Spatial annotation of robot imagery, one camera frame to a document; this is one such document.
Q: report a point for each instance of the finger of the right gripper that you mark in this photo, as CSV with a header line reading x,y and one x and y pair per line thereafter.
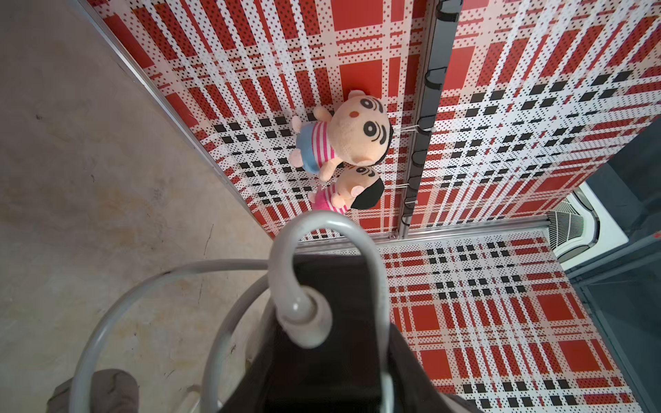
x,y
112,390

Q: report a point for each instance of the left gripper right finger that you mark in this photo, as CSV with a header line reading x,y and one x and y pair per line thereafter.
x,y
413,389

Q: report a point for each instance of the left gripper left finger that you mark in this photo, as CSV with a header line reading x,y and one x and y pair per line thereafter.
x,y
252,393

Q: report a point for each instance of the black power strip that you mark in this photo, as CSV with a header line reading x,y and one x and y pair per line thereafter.
x,y
343,373

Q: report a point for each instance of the hanging doll pink shirt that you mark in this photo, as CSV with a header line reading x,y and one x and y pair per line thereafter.
x,y
357,187

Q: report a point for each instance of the hanging doll striped shirt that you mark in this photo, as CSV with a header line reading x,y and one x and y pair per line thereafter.
x,y
359,133

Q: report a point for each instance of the black hook rail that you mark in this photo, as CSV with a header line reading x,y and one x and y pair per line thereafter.
x,y
433,68

